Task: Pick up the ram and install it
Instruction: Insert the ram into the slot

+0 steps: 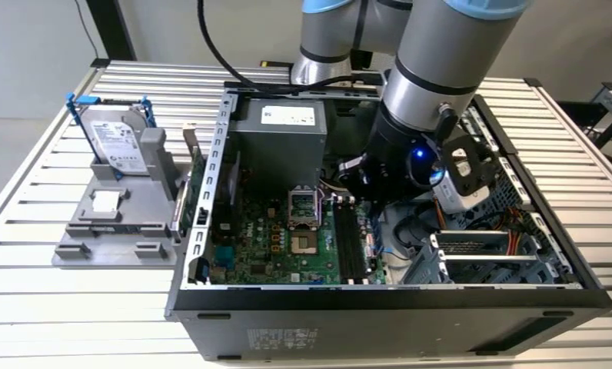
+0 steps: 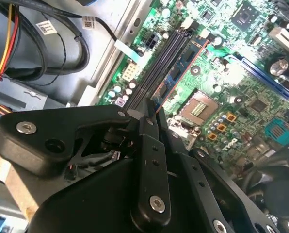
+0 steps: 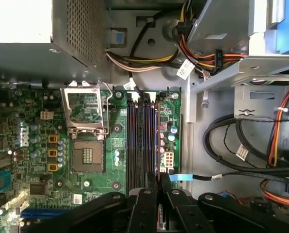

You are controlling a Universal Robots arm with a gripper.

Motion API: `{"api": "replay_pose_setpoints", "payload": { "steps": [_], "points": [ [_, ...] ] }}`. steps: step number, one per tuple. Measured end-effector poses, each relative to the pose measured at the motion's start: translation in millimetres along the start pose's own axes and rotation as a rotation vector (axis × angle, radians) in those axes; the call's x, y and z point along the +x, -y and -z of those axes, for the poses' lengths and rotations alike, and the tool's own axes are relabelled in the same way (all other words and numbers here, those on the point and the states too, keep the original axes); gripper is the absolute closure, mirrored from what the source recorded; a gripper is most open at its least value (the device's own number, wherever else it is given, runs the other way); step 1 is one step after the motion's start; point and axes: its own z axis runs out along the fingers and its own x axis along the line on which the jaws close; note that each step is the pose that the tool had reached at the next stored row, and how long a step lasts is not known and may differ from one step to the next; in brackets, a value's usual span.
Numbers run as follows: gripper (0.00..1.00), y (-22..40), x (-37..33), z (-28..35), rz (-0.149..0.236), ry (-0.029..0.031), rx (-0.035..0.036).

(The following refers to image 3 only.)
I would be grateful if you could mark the grey drive cage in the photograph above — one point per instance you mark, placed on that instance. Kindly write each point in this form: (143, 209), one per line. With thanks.
(219, 19)

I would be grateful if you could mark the green motherboard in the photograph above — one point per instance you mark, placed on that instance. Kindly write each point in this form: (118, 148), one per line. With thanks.
(115, 145)

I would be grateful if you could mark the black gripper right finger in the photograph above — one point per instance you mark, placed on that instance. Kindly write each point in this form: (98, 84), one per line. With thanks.
(183, 218)

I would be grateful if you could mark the CPU socket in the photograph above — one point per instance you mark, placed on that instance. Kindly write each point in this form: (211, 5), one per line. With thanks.
(87, 156)

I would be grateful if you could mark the black RAM slot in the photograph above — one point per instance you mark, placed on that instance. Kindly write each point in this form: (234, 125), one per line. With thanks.
(147, 145)
(130, 145)
(153, 145)
(138, 145)

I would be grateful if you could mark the metal socket cover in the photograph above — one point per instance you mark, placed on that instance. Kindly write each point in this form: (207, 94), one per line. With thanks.
(65, 108)

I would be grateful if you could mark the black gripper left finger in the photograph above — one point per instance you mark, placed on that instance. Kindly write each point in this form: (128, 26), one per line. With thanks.
(144, 213)

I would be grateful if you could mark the blue expansion slot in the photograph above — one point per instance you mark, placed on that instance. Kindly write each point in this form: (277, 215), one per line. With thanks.
(45, 213)

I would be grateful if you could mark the grey power supply unit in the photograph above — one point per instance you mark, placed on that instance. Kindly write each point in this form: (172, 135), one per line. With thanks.
(84, 29)

